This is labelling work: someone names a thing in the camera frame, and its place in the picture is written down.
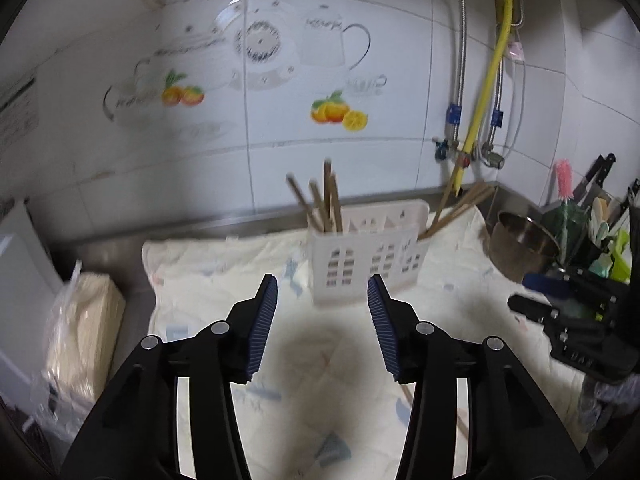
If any grey knitted glove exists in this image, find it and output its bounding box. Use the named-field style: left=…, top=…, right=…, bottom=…
left=577, top=375, right=639, bottom=434

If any green glass jar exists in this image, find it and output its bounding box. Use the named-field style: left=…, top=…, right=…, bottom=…
left=541, top=200, right=588, bottom=264

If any lime green plastic rack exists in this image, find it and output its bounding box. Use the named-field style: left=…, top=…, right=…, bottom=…
left=608, top=229, right=632, bottom=284

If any pink bottle brush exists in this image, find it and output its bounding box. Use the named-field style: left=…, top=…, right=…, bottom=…
left=554, top=159, right=573, bottom=200

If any steel angle valve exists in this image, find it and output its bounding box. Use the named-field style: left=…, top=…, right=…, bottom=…
left=480, top=142, right=506, bottom=170

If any bagged stack of napkins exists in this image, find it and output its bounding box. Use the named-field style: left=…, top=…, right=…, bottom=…
left=42, top=272, right=126, bottom=402

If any cream plastic utensil holder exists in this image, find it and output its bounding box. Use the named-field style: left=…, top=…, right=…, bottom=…
left=308, top=200, right=430, bottom=304

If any steel saucepan with black handle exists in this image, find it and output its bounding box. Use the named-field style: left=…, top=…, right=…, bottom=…
left=488, top=210, right=560, bottom=283

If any black handled kitchen knife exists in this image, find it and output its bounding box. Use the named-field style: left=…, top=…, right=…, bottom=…
left=573, top=153, right=616, bottom=203

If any yellow corrugated gas hose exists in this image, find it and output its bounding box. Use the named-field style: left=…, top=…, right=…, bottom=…
left=454, top=0, right=516, bottom=196

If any red handled water valve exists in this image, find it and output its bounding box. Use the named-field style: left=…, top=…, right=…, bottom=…
left=432, top=136, right=476, bottom=169

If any right braided steel hose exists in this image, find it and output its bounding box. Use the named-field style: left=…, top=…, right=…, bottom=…
left=487, top=24, right=509, bottom=149

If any braided steel hose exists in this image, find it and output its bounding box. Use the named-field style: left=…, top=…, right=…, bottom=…
left=444, top=0, right=469, bottom=146
left=487, top=24, right=509, bottom=149

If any left braided steel hose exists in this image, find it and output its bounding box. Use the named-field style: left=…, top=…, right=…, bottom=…
left=444, top=0, right=469, bottom=146

